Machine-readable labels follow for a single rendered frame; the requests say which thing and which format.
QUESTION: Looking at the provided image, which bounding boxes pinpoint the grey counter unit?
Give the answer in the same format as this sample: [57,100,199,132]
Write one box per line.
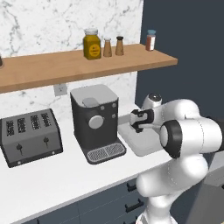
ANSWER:
[185,150,224,224]

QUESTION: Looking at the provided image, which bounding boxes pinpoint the grey wall socket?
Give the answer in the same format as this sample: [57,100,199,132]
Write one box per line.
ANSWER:
[53,83,68,97]

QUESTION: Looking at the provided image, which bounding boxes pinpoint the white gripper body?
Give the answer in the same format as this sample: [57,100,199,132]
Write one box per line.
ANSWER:
[129,108,147,130]

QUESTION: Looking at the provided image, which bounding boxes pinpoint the dark blue cupboard door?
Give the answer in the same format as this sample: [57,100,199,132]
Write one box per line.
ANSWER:
[24,201,81,224]

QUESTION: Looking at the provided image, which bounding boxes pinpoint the brown shaker black cap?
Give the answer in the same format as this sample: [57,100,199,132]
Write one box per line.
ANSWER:
[115,35,125,57]

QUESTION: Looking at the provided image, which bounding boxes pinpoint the pale grey tray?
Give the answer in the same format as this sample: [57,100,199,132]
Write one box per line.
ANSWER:
[117,120,168,158]

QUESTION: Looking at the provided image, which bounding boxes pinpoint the wooden wall shelf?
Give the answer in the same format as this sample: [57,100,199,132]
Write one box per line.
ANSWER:
[0,43,179,95]

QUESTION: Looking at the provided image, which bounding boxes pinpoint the yellow glass jar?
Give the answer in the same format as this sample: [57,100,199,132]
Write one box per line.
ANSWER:
[82,27,102,60]

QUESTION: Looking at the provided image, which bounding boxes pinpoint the red spice jar blue lid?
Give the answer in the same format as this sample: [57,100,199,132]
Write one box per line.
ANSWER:
[145,29,157,52]

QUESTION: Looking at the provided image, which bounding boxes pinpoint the dark blue drawer front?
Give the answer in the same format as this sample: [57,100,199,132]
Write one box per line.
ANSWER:
[79,193,149,224]
[77,177,143,217]
[115,208,150,224]

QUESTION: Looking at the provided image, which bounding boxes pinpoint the brown shaker white cap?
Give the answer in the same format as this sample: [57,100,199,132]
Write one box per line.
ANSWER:
[102,37,113,58]

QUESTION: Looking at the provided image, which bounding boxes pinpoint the grey four-slot toaster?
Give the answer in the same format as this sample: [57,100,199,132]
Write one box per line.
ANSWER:
[0,108,64,169]

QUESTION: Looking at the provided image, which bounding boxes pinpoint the dark grey coffee machine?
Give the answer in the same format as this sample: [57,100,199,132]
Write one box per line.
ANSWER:
[69,83,128,165]

